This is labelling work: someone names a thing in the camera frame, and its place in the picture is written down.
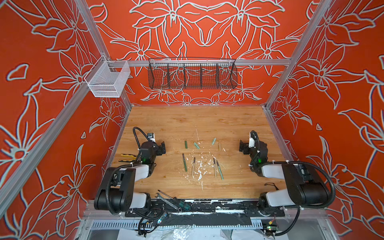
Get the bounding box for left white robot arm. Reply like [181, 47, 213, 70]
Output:
[94, 127, 166, 215]

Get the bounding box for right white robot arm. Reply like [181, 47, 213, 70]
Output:
[239, 131, 336, 216]

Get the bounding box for yellow black pliers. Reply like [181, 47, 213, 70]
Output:
[118, 154, 140, 164]

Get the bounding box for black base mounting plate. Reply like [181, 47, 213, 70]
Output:
[138, 199, 286, 218]

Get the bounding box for silver wrench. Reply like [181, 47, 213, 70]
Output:
[156, 193, 182, 213]

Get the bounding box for small green circuit board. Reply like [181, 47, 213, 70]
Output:
[263, 220, 279, 233]

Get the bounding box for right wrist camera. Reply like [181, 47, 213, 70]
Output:
[248, 133, 257, 148]

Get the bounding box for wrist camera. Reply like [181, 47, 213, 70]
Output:
[147, 133, 156, 143]
[248, 133, 257, 148]

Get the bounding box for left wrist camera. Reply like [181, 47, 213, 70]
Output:
[147, 133, 156, 143]

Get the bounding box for green handled screwdriver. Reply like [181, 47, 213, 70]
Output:
[158, 190, 192, 213]

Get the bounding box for white slotted cable duct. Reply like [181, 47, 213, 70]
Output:
[88, 219, 263, 231]

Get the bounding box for black wire mesh basket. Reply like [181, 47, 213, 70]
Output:
[148, 58, 238, 90]

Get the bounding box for white wire mesh basket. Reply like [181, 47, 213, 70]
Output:
[85, 56, 131, 98]

